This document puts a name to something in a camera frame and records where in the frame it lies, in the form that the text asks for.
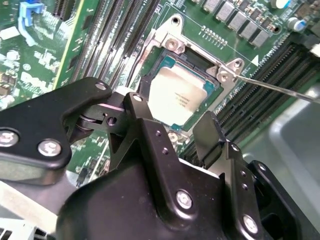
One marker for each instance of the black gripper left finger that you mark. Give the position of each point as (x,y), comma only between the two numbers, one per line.
(37,120)

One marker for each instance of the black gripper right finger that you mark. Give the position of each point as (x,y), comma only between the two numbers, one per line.
(236,180)

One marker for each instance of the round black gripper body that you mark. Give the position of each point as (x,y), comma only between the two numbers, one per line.
(120,210)

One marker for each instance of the silver topped CPU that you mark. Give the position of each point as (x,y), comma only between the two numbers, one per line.
(175,100)

